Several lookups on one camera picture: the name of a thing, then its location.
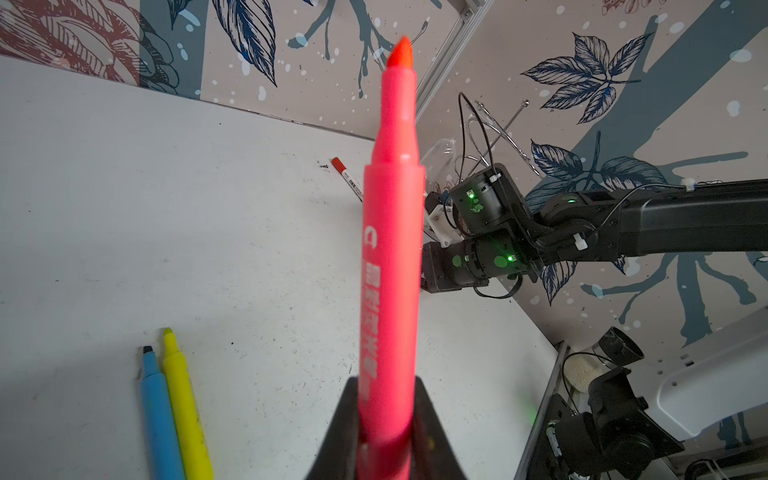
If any white marker pen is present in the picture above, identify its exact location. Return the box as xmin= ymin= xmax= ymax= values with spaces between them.
xmin=340 ymin=169 xmax=364 ymax=201

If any pink pen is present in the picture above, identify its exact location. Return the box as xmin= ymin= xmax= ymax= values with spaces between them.
xmin=357 ymin=38 xmax=425 ymax=479

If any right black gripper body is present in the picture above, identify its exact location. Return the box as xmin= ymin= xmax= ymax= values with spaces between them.
xmin=421 ymin=242 xmax=480 ymax=293

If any blue pen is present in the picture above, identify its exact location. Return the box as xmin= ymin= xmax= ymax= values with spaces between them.
xmin=140 ymin=345 xmax=185 ymax=480

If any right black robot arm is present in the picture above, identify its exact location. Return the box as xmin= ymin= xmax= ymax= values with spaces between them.
xmin=421 ymin=166 xmax=767 ymax=479

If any red marker cap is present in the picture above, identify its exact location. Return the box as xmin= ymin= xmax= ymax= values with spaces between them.
xmin=331 ymin=157 xmax=346 ymax=175

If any yellow pen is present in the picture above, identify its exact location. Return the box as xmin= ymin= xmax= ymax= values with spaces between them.
xmin=163 ymin=328 xmax=214 ymax=479

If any chrome spiral glass holder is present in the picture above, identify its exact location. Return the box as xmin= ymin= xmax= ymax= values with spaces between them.
xmin=419 ymin=99 xmax=541 ymax=193

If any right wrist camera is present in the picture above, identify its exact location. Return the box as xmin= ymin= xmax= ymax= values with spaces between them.
xmin=424 ymin=192 xmax=464 ymax=248

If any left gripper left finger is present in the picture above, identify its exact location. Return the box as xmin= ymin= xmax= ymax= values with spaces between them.
xmin=305 ymin=376 xmax=359 ymax=480

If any right jar black lid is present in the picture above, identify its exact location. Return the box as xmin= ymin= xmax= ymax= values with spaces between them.
xmin=563 ymin=327 xmax=644 ymax=393

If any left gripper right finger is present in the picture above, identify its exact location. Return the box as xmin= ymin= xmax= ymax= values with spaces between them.
xmin=411 ymin=377 xmax=466 ymax=480

